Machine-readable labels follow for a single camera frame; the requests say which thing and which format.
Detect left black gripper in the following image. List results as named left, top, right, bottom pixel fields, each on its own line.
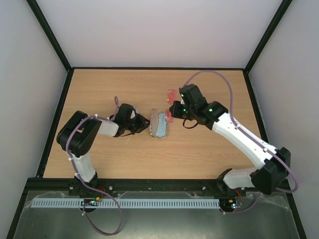
left=125, top=114, right=152, bottom=134

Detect red transparent sunglasses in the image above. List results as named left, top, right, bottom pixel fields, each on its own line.
left=165, top=90, right=177, bottom=123

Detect striped sunglasses case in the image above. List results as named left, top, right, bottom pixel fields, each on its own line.
left=149, top=109, right=168, bottom=138

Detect blue cleaning cloth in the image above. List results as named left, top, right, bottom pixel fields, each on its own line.
left=155, top=113, right=168, bottom=138

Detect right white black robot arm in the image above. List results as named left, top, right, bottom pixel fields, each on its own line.
left=169, top=84, right=291, bottom=195

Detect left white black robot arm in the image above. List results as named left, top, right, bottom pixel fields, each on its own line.
left=56, top=104, right=150, bottom=196

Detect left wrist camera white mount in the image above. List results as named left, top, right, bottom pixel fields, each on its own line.
left=130, top=107, right=138, bottom=119

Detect light blue slotted cable duct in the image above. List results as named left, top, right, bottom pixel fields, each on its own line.
left=30, top=198, right=220, bottom=209

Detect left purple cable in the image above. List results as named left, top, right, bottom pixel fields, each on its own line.
left=66, top=96, right=124, bottom=236

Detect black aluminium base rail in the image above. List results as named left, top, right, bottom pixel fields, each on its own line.
left=24, top=177, right=290, bottom=200

